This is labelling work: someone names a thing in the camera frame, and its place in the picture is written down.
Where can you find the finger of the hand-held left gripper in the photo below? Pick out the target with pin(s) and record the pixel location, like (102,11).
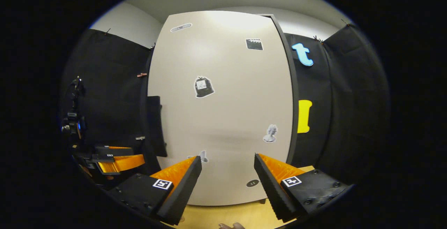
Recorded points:
(118,151)
(103,158)

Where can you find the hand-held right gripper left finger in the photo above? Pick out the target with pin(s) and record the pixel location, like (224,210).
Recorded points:
(185,190)

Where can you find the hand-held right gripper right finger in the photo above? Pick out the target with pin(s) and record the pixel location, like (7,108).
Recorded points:
(270,190)

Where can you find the beige cabinet door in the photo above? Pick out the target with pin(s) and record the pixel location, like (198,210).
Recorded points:
(227,110)

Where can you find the dark grey cabinet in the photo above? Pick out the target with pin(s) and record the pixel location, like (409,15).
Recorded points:
(294,100)

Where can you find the black backdrop cloth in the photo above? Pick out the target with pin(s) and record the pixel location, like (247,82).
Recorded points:
(349,117)

